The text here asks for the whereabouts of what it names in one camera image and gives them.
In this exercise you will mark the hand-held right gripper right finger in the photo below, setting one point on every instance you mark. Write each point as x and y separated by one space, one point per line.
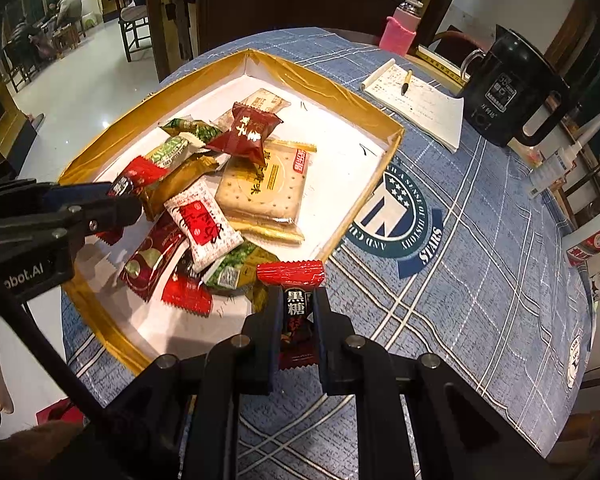
322 340

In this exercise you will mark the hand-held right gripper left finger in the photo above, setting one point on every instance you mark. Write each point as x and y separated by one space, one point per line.
260 340

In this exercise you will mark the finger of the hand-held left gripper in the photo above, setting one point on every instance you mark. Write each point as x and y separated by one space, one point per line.
80 192
110 212

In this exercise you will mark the red black snack packet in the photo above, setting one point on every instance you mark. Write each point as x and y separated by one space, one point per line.
297 310
140 175

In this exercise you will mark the red packet round print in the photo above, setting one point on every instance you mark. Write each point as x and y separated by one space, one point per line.
147 260

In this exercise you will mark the green white snack packet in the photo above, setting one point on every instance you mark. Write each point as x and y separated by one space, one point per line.
172 150

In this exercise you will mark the white red snack packet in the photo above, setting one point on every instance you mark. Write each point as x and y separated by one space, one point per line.
202 220

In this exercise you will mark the yellow cracker packet red label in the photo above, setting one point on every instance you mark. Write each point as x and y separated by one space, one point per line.
265 185

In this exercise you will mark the large dark red snack packet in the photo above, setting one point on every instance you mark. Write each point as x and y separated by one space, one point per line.
245 132

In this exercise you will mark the gold edged cardboard tray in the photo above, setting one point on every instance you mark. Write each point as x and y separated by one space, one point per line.
330 170

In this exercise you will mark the clear beige cracker packet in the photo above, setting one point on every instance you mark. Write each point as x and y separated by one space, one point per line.
262 102

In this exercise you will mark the person's left forearm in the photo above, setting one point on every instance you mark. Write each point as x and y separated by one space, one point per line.
30 452

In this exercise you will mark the gold brown snack packet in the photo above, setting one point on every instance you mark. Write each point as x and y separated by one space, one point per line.
175 180

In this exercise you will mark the green pea snack packet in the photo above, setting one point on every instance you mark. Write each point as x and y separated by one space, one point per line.
230 270

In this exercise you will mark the plain red snack packet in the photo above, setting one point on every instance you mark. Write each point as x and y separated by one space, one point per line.
187 295

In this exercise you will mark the blue plaid tablecloth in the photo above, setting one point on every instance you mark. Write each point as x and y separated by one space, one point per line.
480 285

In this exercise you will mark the wooden chair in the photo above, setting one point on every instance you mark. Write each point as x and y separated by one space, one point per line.
132 15

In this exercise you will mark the open white notebook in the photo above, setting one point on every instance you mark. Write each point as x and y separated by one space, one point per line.
420 105

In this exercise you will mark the dark wooden cabinet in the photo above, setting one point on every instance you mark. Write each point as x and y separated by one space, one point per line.
280 5

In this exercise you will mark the black gold pen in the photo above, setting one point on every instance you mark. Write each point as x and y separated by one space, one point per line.
406 82

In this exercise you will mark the white liquor bottle red label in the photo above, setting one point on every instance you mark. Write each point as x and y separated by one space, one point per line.
587 240

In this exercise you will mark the white plastic bottle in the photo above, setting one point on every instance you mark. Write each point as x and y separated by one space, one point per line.
560 165

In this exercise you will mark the black electric kettle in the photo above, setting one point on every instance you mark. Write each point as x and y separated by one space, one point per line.
510 90

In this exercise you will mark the bottle with pink sleeve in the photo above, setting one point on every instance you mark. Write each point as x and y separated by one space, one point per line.
399 32

